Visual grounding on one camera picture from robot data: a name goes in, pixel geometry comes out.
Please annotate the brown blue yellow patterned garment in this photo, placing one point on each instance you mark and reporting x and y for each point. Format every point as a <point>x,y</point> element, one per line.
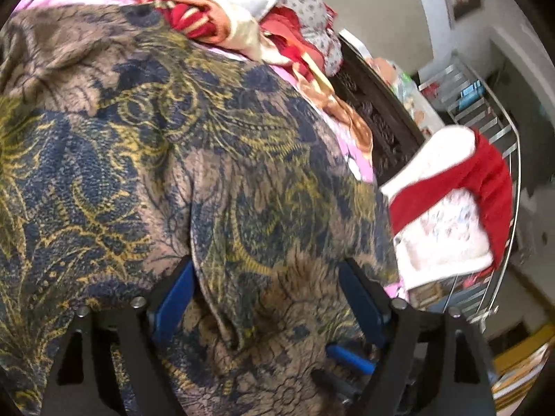
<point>173,160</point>

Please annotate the blue box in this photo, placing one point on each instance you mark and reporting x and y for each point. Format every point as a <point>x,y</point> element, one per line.
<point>471,92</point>

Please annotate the dark carved wooden headboard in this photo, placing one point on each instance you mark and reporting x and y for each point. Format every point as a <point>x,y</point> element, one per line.
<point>381,125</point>

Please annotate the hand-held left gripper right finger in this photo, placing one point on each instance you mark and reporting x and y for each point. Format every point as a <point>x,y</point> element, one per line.
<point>360,299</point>

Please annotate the clear plastic bottle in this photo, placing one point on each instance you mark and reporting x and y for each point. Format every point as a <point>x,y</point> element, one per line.
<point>405,86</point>

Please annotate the red and white garment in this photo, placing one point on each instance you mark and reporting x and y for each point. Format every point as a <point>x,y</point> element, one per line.
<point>490,182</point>

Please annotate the yellow striped cloth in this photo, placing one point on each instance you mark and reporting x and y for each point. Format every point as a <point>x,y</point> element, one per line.
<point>520,368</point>

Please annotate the red and gold blanket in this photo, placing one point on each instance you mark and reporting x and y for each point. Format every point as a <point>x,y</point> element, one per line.
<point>190,13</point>

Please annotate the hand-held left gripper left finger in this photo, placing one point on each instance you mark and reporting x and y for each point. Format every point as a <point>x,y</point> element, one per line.
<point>175,299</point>

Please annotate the pink penguin print blanket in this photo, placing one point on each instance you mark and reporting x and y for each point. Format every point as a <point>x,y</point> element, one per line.
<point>362,169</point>

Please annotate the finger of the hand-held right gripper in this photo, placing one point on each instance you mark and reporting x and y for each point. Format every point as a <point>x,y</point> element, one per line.
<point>349,359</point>

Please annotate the floral grey pillow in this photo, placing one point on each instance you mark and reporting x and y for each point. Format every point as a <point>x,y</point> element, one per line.
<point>303,4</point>

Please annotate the metal rack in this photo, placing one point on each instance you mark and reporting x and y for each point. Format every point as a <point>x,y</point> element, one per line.
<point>466,109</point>

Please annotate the peach plush toy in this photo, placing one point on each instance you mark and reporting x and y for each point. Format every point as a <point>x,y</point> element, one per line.
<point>386,69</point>

